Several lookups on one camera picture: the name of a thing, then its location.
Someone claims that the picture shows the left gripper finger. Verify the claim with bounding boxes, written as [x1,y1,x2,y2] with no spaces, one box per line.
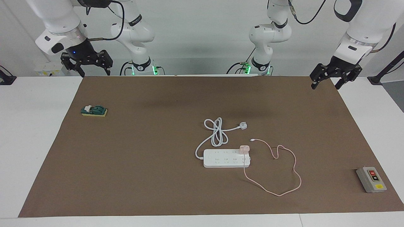
[310,64,332,90]
[335,68,362,90]

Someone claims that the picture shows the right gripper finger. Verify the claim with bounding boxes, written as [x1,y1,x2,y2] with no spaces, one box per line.
[95,50,113,75]
[61,53,85,78]

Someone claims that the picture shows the white power strip with cable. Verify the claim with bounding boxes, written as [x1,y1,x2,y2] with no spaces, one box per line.
[195,117,251,168]

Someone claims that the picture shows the pink charging cable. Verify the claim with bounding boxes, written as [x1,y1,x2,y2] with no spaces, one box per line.
[244,138,302,197]

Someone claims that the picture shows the black slanted stand pole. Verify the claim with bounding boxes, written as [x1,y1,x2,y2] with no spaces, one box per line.
[367,50,404,85]

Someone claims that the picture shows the black stand foot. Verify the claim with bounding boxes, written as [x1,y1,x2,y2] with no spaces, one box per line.
[0,65,17,85]

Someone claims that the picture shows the brown table mat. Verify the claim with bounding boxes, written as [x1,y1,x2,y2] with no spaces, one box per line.
[18,76,404,218]

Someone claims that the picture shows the black right base cables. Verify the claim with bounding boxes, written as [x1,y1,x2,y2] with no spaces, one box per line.
[119,61,133,76]

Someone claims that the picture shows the black base cables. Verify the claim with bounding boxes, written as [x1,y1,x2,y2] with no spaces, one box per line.
[119,61,133,76]
[226,47,257,75]

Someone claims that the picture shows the white wall socket box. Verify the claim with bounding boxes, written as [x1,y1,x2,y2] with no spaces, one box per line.
[34,61,68,77]

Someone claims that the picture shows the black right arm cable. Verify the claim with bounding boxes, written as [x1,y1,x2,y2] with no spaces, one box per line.
[85,0,125,41]

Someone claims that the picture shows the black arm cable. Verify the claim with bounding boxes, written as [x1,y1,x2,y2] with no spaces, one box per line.
[85,0,125,41]
[288,0,396,53]

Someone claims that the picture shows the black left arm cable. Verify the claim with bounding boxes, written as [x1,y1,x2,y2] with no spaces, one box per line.
[288,0,396,53]

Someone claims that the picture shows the green knife switch yellow base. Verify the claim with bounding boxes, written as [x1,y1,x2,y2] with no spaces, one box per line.
[81,105,108,117]

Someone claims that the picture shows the black left base cables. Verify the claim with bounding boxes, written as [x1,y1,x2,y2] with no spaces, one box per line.
[226,47,257,75]

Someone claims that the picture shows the grey push-button switch box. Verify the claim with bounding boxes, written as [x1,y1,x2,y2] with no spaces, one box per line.
[356,166,387,193]

